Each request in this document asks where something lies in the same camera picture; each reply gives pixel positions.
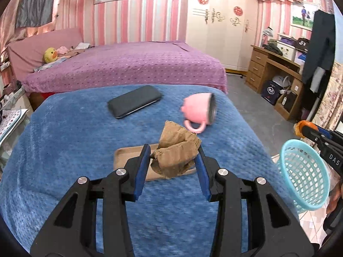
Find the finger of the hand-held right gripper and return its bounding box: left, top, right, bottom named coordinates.
left=317, top=128, right=343, bottom=142
left=302, top=125, right=331, bottom=150

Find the person's right hand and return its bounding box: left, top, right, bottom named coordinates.
left=325, top=181, right=343, bottom=215

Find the white fan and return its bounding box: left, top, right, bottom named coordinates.
left=272, top=75, right=291, bottom=90

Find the black bag with white print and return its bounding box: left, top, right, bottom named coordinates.
left=294, top=37, right=310, bottom=52

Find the blue fleece blanket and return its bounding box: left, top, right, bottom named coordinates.
left=0, top=84, right=299, bottom=257

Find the white storage box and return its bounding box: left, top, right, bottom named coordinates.
left=276, top=41, right=296, bottom=61

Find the pink bed headboard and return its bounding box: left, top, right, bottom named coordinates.
left=7, top=27, right=83, bottom=79

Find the brown rectangular tray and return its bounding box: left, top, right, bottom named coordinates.
left=114, top=143, right=199, bottom=182

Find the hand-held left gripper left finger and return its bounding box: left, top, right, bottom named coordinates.
left=30, top=144, right=151, bottom=257

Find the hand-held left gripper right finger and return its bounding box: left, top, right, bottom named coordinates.
left=194, top=148, right=314, bottom=257

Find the brown paper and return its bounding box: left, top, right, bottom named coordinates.
left=150, top=120, right=202, bottom=179

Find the turquoise plastic basket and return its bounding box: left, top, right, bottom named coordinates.
left=279, top=139, right=330, bottom=211

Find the bed with purple dotted cover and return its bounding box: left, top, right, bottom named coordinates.
left=21, top=41, right=228, bottom=102

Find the wooden desk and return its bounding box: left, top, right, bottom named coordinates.
left=245, top=44, right=307, bottom=121

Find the black box with white print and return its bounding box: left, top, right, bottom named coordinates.
left=261, top=80, right=282, bottom=105

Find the framed couple photo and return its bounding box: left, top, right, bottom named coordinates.
left=290, top=1, right=319, bottom=30

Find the pink shiny curtain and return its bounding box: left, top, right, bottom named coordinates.
left=0, top=0, right=58, bottom=57

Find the dark clothes pile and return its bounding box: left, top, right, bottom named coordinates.
left=264, top=40, right=283, bottom=56

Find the pink mug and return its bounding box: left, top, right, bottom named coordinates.
left=181, top=92, right=216, bottom=134

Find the grey hanging cloth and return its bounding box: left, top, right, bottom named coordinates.
left=15, top=0, right=58, bottom=28

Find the brown cardboard box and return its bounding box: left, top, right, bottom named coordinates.
left=275, top=90, right=298, bottom=114

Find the beige floral curtain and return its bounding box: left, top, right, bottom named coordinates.
left=311, top=60, right=343, bottom=137

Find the yellow duck plush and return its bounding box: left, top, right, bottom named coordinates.
left=43, top=47, right=58, bottom=63

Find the white wardrobe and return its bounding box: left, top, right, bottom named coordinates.
left=186, top=0, right=259, bottom=73

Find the black hanging coat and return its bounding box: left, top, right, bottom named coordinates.
left=302, top=9, right=336, bottom=85

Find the desk lamp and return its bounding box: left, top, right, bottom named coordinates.
left=261, top=27, right=274, bottom=46

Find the white polka dot mat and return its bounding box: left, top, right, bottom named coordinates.
left=0, top=108, right=30, bottom=142

